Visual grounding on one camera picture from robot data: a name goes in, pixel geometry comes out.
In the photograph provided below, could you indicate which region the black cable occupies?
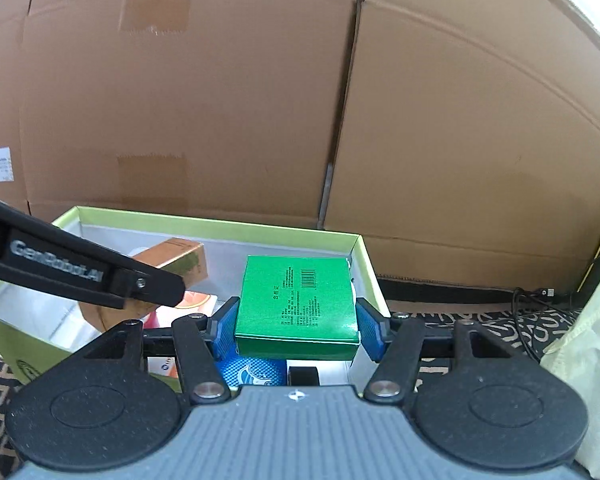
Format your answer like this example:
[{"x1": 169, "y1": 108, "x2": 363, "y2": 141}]
[{"x1": 511, "y1": 285, "x2": 588, "y2": 361}]

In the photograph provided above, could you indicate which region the light green cardboard box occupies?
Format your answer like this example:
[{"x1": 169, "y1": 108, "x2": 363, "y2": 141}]
[{"x1": 0, "y1": 205, "x2": 393, "y2": 401}]

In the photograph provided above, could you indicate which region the white orange medicine box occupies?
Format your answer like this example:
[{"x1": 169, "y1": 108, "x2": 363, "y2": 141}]
[{"x1": 145, "y1": 290, "x2": 221, "y2": 376}]

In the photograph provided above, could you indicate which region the blue box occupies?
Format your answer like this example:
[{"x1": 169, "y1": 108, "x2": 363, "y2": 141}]
[{"x1": 217, "y1": 355, "x2": 287, "y2": 387}]

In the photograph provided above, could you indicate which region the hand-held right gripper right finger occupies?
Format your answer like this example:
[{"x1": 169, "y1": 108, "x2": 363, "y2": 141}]
[{"x1": 355, "y1": 297, "x2": 516, "y2": 403}]

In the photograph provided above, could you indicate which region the large brown cardboard carton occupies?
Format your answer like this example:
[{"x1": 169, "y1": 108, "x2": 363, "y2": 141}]
[
  {"x1": 0, "y1": 0, "x2": 366, "y2": 231},
  {"x1": 320, "y1": 0, "x2": 600, "y2": 293}
]

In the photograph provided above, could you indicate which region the small green box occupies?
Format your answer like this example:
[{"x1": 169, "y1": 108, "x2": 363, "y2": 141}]
[{"x1": 234, "y1": 255, "x2": 361, "y2": 361}]

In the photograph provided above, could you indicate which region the brown box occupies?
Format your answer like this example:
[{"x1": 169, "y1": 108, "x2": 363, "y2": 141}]
[{"x1": 77, "y1": 239, "x2": 208, "y2": 333}]

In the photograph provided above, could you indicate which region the small black item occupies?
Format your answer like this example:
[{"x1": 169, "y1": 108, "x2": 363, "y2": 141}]
[{"x1": 287, "y1": 366, "x2": 321, "y2": 386}]

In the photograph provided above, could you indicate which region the cream paper bag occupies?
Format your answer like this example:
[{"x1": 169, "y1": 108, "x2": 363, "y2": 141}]
[{"x1": 540, "y1": 255, "x2": 600, "y2": 480}]

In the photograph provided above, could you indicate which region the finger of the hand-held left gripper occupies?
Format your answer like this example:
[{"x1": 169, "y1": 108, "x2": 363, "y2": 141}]
[{"x1": 107, "y1": 259, "x2": 186, "y2": 307}]

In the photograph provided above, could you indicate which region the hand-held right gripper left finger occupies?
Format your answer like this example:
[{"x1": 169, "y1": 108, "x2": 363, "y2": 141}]
[{"x1": 77, "y1": 297, "x2": 241, "y2": 406}]

